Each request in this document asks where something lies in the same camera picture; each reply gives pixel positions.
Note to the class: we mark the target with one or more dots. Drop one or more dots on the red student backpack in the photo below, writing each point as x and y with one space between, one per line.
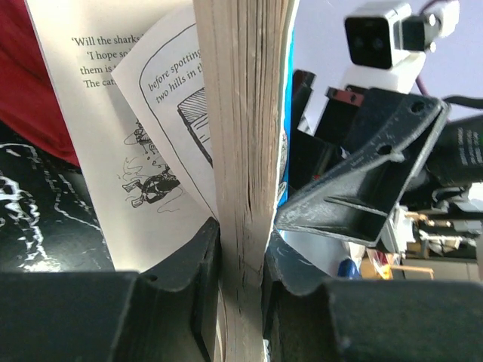
28 102

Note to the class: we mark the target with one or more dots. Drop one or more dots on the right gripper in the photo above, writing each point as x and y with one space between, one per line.
375 149

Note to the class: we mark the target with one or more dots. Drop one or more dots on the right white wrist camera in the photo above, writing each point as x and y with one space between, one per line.
388 42

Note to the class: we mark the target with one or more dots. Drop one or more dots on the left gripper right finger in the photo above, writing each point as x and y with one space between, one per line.
310 316

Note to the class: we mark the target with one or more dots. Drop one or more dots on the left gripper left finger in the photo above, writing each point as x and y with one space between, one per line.
168 313

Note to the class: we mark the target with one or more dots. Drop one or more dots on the blue cartoon book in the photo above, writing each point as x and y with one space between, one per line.
175 110

